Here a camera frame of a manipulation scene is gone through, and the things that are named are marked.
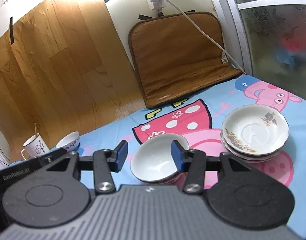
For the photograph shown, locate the large white floral bowl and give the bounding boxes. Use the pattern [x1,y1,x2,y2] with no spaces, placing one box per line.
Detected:
[130,133,189,183]

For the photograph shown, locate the large floral plate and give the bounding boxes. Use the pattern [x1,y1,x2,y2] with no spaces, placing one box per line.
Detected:
[220,133,282,157]

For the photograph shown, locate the small floral plate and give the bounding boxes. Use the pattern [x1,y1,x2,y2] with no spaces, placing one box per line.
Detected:
[222,104,289,155]
[226,147,280,163]

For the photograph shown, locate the blue cartoon pig tablecloth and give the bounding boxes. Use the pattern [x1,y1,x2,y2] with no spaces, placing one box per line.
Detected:
[0,75,306,239]

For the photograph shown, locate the white enamel mug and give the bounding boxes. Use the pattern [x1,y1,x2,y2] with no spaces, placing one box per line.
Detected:
[21,133,50,161]

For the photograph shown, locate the wooden stick in mug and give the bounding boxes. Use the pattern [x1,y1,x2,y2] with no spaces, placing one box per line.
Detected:
[34,122,38,138]

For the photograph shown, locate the brown seat cushion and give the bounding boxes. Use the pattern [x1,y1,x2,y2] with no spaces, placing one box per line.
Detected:
[128,14,242,108]

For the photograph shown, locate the frosted glass sliding door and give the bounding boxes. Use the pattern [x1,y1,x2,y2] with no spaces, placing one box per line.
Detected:
[213,0,306,100]

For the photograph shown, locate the wood grain wall panel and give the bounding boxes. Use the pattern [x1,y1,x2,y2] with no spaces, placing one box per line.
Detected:
[0,0,145,161]

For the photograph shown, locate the white power cable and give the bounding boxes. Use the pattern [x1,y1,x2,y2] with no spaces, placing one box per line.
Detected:
[143,0,246,74]

